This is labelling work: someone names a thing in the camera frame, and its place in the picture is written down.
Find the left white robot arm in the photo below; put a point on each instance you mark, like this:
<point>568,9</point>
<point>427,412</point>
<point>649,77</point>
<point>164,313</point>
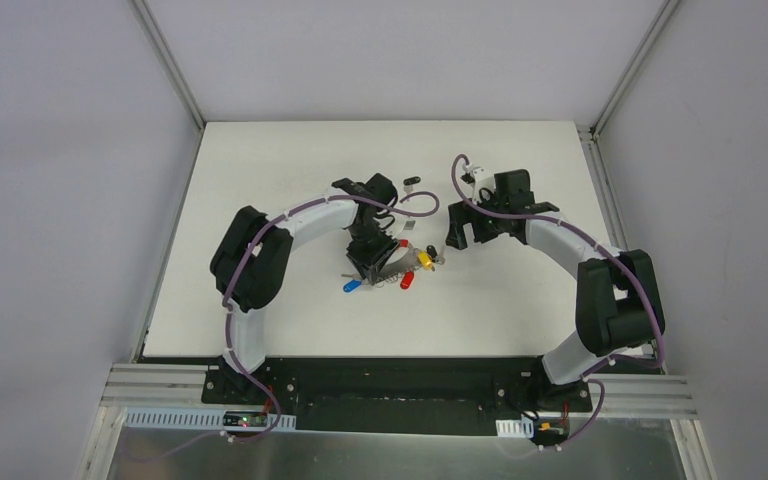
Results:
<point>250,263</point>

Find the keyring with coloured keys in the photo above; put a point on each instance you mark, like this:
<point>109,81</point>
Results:
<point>400,268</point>

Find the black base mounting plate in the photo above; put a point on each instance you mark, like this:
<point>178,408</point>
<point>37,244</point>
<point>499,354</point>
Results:
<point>435,396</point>

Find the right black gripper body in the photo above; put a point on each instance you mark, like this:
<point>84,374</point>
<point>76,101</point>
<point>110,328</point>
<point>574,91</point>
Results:
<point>460,227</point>

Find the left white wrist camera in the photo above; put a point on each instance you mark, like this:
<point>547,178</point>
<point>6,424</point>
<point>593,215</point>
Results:
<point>408,222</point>

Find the aluminium frame rail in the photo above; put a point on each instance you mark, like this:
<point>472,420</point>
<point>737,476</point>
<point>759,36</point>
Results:
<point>628,396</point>

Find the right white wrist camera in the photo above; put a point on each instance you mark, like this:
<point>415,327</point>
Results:
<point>479,180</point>

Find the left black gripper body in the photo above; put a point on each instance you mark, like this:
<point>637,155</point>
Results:
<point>371,258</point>

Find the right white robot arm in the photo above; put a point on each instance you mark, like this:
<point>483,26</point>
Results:
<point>617,301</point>

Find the black-headed loose key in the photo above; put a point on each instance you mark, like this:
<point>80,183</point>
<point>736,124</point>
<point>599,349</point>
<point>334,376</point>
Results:
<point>410,183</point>

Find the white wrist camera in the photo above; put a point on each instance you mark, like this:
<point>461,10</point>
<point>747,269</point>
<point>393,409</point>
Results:
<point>479,180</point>
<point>408,222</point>

